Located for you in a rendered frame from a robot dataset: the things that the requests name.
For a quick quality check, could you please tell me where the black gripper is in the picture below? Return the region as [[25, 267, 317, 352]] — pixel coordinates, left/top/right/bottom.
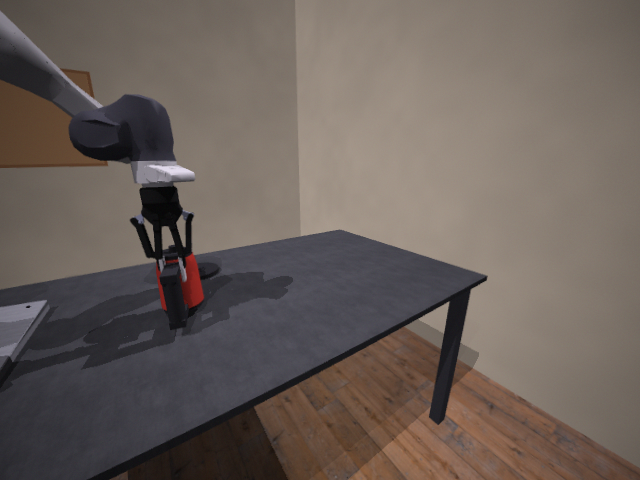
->
[[130, 186, 194, 282]]

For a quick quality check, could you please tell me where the black round disk with center stud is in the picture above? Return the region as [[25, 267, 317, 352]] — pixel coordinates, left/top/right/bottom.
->
[[197, 262, 219, 280]]

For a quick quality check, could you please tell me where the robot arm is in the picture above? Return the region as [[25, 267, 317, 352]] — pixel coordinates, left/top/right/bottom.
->
[[0, 11, 195, 187]]

